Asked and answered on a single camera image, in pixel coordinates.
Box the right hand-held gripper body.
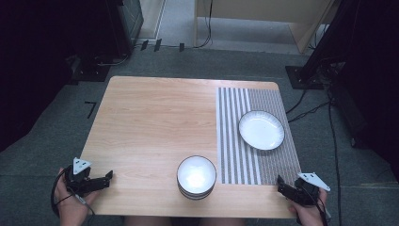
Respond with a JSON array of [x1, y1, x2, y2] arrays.
[[295, 171, 331, 207]]

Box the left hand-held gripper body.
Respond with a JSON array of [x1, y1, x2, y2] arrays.
[[64, 157, 95, 196]]

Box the white plate with dark rim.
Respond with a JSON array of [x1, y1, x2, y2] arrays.
[[237, 109, 286, 152]]

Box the white bowl with dark rim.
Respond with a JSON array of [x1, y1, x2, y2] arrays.
[[176, 154, 217, 195], [178, 186, 216, 199], [180, 191, 215, 202]]

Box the person's right hand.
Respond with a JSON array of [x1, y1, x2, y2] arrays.
[[288, 189, 329, 226]]

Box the person's left hand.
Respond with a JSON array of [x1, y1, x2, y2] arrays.
[[55, 168, 99, 226]]

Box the striped woven placemat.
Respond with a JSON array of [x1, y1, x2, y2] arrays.
[[215, 87, 302, 186]]

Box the black metal stand base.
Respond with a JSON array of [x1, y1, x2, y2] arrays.
[[284, 65, 325, 90]]

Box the dark cabinet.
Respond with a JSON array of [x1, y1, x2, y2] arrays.
[[105, 0, 145, 58]]

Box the black metal stand column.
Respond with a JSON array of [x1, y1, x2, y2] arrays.
[[300, 0, 357, 81]]

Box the light wooden furniture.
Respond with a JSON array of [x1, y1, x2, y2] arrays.
[[193, 0, 337, 55]]

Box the right hand-held gripper cable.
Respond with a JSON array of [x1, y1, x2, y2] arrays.
[[301, 185, 332, 226]]

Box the hand-held gripper cable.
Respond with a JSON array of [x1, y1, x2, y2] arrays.
[[50, 169, 96, 218], [301, 185, 332, 226]]

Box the left hand-held gripper cable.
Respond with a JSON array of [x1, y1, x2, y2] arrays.
[[50, 169, 96, 218]]

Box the long black floor cable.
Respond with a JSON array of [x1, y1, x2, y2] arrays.
[[327, 90, 343, 226]]

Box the black stand base with cable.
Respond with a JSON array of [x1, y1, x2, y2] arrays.
[[70, 54, 130, 83]]

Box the black hanging cable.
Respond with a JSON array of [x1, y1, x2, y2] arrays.
[[193, 0, 215, 49]]

